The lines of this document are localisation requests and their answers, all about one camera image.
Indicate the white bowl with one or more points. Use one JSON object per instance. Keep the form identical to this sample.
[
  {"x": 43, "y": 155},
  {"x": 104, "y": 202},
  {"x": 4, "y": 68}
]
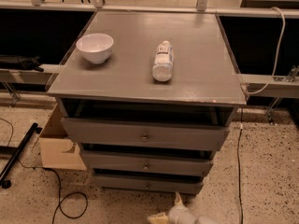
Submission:
[{"x": 95, "y": 48}]

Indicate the black bag on rail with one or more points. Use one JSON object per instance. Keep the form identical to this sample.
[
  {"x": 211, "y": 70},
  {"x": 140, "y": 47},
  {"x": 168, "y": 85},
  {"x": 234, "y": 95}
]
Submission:
[{"x": 20, "y": 63}]

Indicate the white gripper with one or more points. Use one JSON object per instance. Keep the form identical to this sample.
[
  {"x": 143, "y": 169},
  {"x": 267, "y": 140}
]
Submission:
[{"x": 181, "y": 216}]

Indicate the grey drawer cabinet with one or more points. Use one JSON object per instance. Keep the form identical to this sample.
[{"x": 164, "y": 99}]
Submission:
[{"x": 204, "y": 89}]

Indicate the grey drawer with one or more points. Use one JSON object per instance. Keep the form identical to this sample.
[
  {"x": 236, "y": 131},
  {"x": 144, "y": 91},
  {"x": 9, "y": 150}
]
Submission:
[
  {"x": 145, "y": 163},
  {"x": 141, "y": 134},
  {"x": 125, "y": 182}
]

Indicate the cardboard box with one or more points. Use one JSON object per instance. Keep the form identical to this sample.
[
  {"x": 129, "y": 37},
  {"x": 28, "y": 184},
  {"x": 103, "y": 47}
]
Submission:
[{"x": 57, "y": 150}]

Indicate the grey top drawer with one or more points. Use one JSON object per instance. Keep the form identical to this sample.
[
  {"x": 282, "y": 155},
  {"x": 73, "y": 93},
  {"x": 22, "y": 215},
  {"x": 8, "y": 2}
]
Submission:
[{"x": 141, "y": 134}]

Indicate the grey middle drawer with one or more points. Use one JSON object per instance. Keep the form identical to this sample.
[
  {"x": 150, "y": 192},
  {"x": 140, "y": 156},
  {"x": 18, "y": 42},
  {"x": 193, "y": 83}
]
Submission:
[{"x": 145, "y": 163}]

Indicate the clear plastic bottle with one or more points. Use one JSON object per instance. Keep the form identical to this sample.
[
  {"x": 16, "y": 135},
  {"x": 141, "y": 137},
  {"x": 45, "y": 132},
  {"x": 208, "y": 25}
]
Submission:
[{"x": 162, "y": 68}]

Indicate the black metal stand bar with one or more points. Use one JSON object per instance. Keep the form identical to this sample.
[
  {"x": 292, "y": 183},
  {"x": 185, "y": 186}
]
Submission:
[{"x": 14, "y": 153}]

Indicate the grey bottom drawer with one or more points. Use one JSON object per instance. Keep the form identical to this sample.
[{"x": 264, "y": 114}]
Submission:
[{"x": 125, "y": 182}]

